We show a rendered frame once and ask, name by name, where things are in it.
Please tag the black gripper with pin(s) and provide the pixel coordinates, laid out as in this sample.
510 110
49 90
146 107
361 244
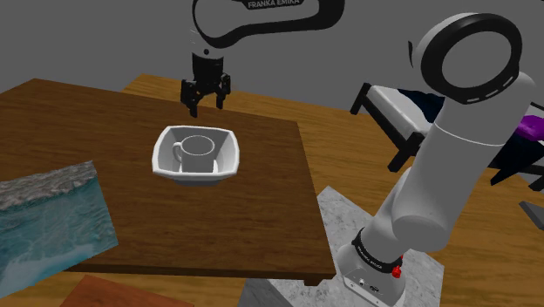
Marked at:
207 72

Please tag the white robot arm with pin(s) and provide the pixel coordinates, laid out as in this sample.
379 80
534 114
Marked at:
429 178

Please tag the white mug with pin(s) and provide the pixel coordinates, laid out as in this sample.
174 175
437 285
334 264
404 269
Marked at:
196 154

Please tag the white square bowl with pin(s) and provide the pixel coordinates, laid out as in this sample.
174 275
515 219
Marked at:
231 157

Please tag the brown wooden table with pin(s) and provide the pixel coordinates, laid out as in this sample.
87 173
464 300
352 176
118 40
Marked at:
204 221

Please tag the grey marble robot stand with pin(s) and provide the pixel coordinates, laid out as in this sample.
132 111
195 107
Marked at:
340 212

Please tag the black framed bed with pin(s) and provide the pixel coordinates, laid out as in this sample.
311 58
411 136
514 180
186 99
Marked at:
397 108

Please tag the blue water patterned block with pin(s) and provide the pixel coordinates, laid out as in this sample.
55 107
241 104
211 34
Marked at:
51 221

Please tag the reddish brown flat block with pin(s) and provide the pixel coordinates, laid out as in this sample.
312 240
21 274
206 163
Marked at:
114 295

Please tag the grey flat slab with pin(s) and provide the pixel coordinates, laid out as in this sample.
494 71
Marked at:
534 214

